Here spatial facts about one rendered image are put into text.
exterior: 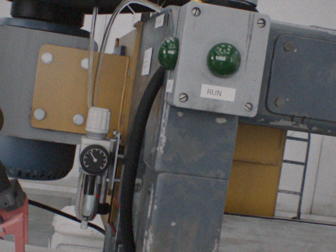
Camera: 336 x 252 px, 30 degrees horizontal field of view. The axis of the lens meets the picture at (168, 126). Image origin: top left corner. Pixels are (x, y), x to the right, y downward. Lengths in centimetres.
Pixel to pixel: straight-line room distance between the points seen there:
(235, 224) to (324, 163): 559
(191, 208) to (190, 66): 14
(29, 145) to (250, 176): 34
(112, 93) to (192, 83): 43
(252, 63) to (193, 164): 11
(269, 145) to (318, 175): 548
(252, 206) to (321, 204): 549
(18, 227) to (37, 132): 29
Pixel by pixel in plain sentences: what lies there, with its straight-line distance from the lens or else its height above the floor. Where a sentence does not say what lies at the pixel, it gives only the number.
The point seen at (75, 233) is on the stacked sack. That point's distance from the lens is 355.
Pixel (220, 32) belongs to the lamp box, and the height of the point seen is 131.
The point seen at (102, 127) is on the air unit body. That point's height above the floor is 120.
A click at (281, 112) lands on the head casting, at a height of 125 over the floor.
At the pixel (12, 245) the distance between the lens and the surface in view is 78.
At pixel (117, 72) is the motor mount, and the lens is 95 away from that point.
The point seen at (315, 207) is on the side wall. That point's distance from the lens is 639.
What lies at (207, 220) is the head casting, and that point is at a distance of 60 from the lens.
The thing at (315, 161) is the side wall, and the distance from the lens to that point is 631.
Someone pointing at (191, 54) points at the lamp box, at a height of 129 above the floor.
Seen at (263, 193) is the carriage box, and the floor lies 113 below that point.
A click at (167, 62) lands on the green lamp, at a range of 54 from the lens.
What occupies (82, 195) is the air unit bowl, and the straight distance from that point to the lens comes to 79.
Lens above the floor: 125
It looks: 3 degrees down
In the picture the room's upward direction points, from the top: 8 degrees clockwise
